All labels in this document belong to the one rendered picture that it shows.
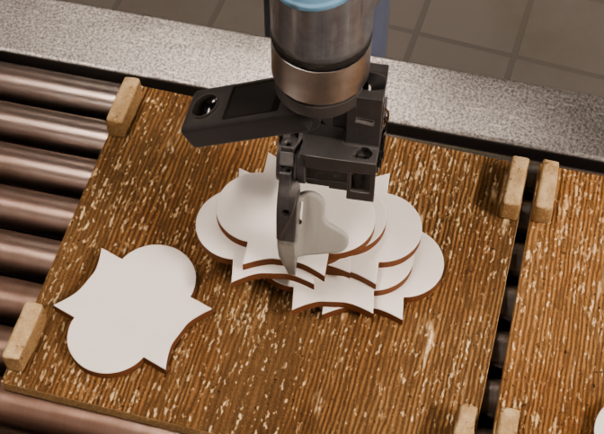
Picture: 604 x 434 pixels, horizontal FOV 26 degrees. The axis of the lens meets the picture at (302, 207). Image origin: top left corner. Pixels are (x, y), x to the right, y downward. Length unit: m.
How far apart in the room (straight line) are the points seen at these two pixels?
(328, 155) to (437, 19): 1.66
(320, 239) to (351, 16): 0.25
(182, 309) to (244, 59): 0.33
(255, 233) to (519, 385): 0.27
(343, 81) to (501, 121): 0.41
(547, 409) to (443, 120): 0.34
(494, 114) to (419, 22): 1.33
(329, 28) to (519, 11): 1.82
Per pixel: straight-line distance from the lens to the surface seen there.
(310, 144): 1.04
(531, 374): 1.17
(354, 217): 1.16
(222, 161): 1.28
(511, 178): 1.25
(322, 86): 0.96
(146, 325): 1.17
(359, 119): 1.01
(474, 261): 1.22
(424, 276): 1.19
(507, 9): 2.72
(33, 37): 1.43
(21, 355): 1.16
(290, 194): 1.05
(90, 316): 1.18
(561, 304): 1.21
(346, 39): 0.93
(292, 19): 0.92
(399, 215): 1.20
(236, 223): 1.16
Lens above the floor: 1.96
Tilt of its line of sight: 56 degrees down
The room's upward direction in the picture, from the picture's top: straight up
